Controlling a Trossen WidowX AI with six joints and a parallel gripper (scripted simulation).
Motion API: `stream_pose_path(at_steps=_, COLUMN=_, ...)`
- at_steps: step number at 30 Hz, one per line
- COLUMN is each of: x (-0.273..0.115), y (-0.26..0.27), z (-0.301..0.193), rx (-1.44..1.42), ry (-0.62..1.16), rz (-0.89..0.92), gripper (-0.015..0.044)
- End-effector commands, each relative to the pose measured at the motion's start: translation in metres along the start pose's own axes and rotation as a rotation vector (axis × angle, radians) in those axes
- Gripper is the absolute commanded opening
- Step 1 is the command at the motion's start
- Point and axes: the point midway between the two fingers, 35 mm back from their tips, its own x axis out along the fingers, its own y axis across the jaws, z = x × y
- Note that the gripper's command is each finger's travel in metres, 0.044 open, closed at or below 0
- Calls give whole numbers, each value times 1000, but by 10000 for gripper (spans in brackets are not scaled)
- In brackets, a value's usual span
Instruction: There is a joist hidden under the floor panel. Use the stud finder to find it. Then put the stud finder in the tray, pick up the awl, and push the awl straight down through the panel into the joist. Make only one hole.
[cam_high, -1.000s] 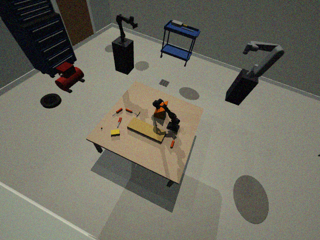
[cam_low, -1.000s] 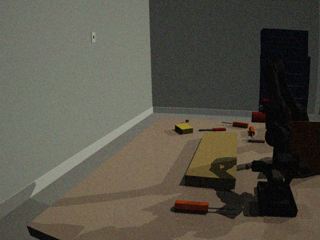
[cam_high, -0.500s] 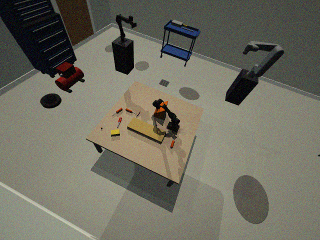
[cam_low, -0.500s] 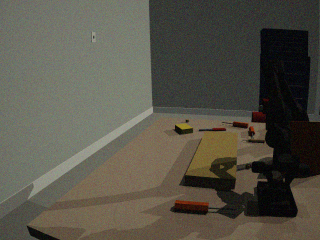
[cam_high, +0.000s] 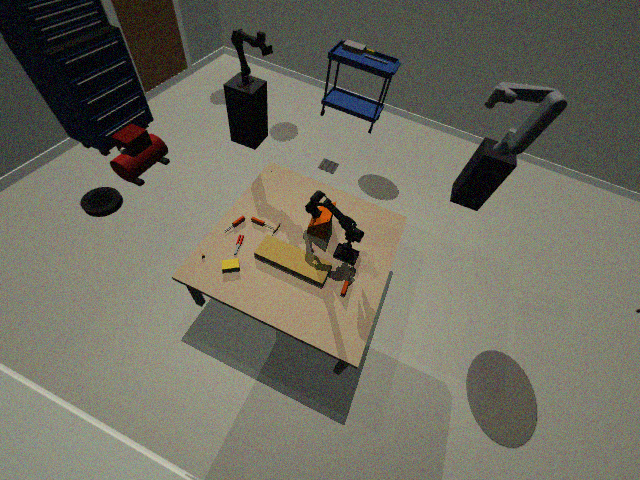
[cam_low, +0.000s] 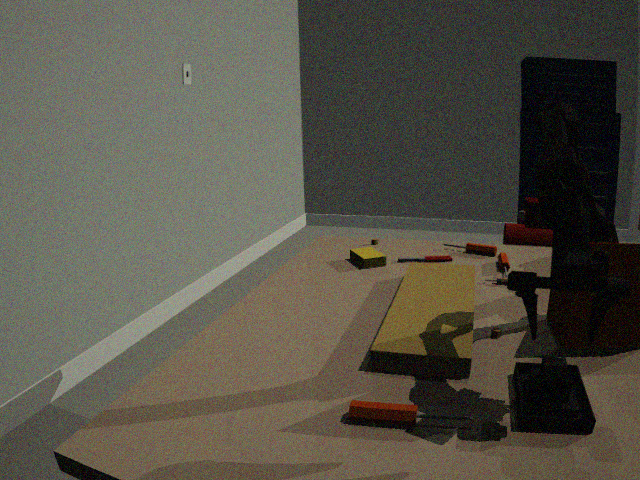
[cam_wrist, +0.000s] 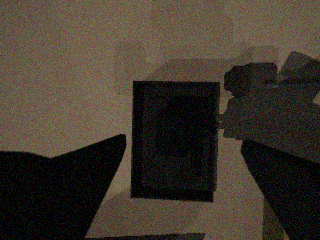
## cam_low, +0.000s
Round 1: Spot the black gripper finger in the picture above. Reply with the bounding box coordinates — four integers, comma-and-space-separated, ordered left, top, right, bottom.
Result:
515, 292, 538, 341
587, 296, 620, 343

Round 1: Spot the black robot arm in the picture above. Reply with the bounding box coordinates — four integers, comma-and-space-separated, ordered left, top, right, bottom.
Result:
534, 101, 619, 286

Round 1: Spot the yellow flat block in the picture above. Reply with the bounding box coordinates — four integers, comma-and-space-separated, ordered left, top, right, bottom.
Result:
350, 247, 386, 269

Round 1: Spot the orange-handled awl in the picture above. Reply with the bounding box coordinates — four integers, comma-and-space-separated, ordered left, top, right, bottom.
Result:
348, 400, 474, 426
442, 243, 497, 256
498, 253, 510, 277

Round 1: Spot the yellow panel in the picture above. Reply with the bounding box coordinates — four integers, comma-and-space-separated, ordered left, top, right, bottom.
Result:
370, 262, 475, 378

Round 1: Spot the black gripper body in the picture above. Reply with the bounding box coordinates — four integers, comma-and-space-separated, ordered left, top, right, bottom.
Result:
507, 236, 630, 299

